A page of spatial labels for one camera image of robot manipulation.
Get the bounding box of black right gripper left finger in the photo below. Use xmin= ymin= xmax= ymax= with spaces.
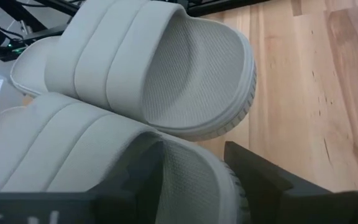
xmin=0 ymin=141 xmax=165 ymax=224

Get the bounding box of grey slide sandal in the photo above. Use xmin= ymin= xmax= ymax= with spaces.
xmin=9 ymin=0 xmax=258 ymax=142
xmin=0 ymin=91 xmax=252 ymax=224

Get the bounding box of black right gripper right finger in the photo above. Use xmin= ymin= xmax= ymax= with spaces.
xmin=223 ymin=141 xmax=358 ymax=224

